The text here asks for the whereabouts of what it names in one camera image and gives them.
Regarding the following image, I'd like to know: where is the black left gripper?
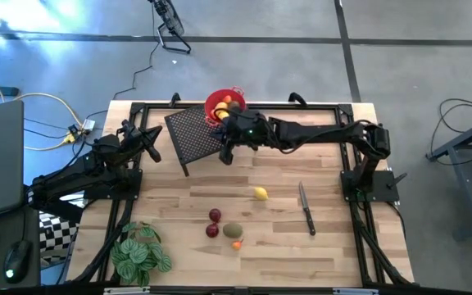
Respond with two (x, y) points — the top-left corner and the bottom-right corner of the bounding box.
(115, 120), (164, 164)

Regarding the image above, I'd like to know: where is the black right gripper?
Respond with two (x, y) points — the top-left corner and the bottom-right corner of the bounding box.
(210, 108), (270, 166)

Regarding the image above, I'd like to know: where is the red plastic colander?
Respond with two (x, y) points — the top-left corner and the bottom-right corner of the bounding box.
(204, 85), (247, 126)

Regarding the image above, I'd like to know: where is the green kiwi fruit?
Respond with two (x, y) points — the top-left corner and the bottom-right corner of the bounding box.
(222, 221), (244, 239)

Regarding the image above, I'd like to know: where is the black perforated metal shelf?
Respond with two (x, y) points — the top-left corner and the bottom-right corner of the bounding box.
(164, 104), (261, 178)

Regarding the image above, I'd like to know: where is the green leafy artificial plant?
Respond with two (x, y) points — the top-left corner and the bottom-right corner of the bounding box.
(110, 220), (173, 287)

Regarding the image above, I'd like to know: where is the black floor fan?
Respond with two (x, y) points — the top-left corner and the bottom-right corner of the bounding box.
(147, 0), (193, 55)

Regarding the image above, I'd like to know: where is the black white checkerboard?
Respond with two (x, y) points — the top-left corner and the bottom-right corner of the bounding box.
(39, 211), (80, 266)

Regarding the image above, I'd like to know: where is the dark side desk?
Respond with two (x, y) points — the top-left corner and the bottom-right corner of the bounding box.
(0, 202), (43, 290)

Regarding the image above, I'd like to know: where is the black computer mouse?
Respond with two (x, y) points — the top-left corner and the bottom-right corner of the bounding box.
(2, 239), (31, 284)

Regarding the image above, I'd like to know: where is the blue grey side table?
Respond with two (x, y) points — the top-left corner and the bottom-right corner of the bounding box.
(426, 112), (472, 243)

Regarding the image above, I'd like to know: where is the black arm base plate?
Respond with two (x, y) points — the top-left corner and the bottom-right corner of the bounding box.
(83, 168), (143, 202)
(340, 168), (401, 204)

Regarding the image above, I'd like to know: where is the black aluminium table frame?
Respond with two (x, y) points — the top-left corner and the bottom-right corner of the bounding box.
(67, 100), (415, 288)

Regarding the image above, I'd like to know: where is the black fan power cable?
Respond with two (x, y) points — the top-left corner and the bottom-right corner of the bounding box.
(112, 3), (157, 102)

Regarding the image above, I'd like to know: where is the thick yellow cable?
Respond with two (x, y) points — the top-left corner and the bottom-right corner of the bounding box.
(0, 67), (84, 151)

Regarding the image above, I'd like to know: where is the black handled kitchen knife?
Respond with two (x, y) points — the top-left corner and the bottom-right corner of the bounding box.
(297, 181), (317, 237)

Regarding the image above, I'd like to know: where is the silver metal bracket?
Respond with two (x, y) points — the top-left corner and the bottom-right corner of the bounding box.
(103, 286), (151, 295)
(333, 287), (380, 295)

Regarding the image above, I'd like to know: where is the black floor cable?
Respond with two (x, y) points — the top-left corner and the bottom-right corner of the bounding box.
(431, 97), (472, 137)

